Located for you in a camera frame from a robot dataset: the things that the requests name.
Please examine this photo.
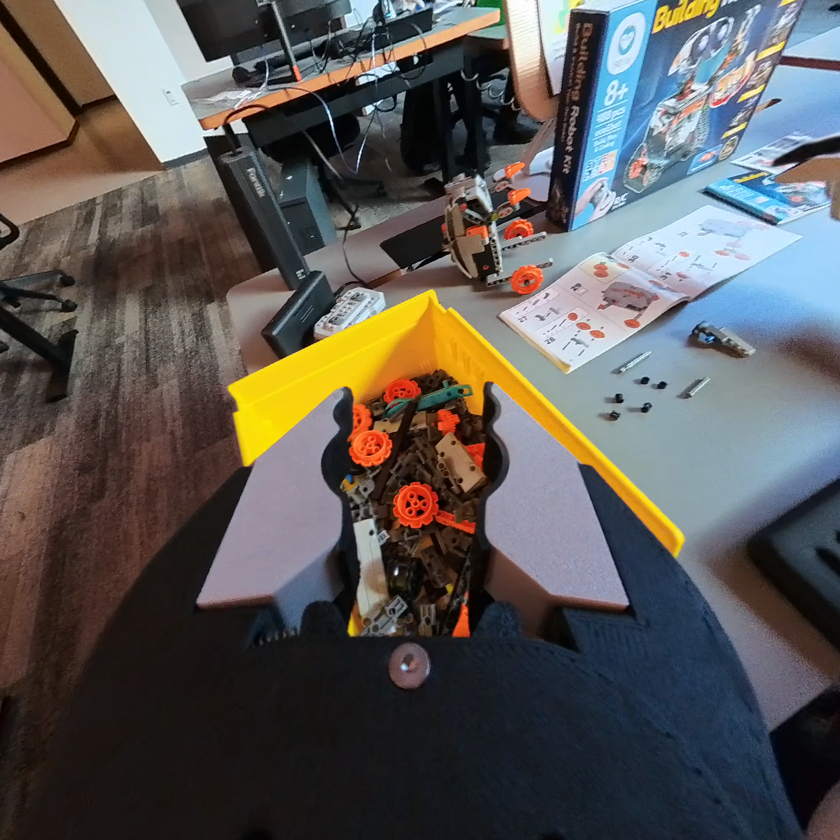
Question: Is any yellow plastic parts bin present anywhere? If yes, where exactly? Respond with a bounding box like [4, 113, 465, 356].
[229, 290, 685, 637]

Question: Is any wooden office desk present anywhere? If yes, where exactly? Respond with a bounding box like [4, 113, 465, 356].
[184, 7, 506, 224]

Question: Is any blue cover booklet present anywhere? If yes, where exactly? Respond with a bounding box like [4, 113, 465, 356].
[705, 168, 830, 224]

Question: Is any grey battery box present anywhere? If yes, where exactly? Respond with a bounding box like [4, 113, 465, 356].
[313, 287, 387, 340]

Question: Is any black flat panel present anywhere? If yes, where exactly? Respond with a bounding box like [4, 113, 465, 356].
[381, 217, 454, 274]

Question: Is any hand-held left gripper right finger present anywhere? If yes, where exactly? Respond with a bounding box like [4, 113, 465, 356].
[479, 384, 631, 634]

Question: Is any pile of building kit parts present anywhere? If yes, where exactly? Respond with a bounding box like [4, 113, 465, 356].
[344, 374, 493, 637]

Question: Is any grey beam with blue pin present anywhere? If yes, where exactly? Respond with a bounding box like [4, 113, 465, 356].
[692, 322, 757, 358]

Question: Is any grey desk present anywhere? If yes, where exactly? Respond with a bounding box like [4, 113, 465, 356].
[226, 53, 840, 736]

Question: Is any black office chair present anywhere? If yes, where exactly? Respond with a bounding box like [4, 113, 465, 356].
[0, 217, 80, 401]

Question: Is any curled white poster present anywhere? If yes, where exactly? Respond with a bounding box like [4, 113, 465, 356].
[499, 0, 578, 122]

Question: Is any instruction booklet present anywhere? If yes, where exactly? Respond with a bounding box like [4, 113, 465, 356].
[499, 204, 802, 374]

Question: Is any black upright device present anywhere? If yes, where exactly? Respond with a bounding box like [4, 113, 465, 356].
[208, 147, 329, 292]

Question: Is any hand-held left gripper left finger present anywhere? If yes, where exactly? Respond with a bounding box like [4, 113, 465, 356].
[197, 388, 355, 634]

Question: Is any blue robot kit box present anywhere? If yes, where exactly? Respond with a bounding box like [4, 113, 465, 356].
[548, 0, 808, 232]

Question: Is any black foam mat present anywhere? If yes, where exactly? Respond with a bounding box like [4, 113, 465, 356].
[749, 479, 840, 651]

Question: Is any partly built toy robot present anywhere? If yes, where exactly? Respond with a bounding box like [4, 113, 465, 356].
[443, 164, 550, 294]

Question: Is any black computer monitor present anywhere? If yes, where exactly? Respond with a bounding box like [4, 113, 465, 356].
[178, 0, 355, 82]

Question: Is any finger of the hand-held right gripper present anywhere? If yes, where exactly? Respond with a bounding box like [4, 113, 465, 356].
[772, 132, 840, 166]
[788, 155, 840, 185]

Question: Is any black box device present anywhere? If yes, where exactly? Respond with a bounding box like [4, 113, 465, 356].
[262, 272, 336, 358]

